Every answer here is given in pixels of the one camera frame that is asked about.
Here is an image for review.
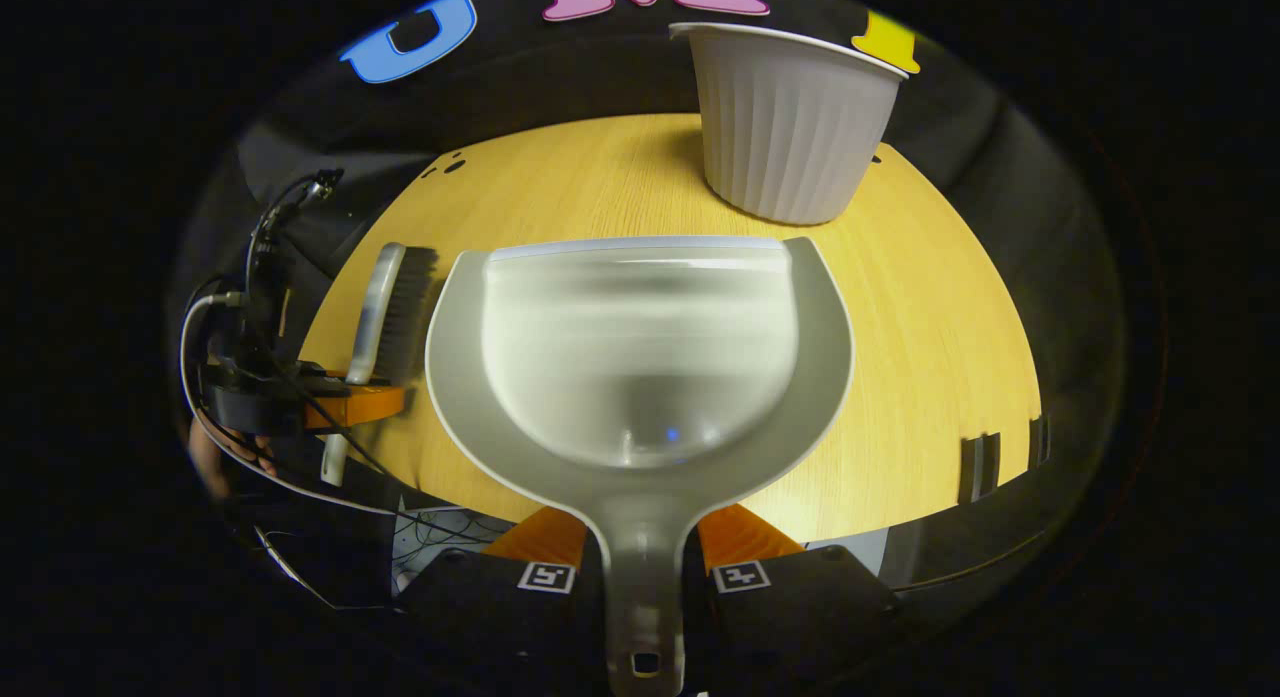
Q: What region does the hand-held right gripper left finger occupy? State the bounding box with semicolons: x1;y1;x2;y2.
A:
395;507;609;697

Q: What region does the white ribbed garbage bin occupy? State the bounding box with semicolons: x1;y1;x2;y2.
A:
668;22;909;226

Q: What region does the wooden desktop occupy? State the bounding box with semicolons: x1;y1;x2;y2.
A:
298;114;1044;545

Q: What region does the black cable silver plug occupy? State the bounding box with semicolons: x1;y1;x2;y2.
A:
245;169;346;278

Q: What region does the white cable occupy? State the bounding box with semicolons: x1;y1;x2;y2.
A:
178;292;401;518

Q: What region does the small white broom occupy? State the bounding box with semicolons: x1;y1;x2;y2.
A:
320;242;441;488

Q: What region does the white dustpan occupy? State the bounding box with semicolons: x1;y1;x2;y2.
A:
425;235;856;697

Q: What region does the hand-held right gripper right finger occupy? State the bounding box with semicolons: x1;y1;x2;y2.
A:
685;504;901;697

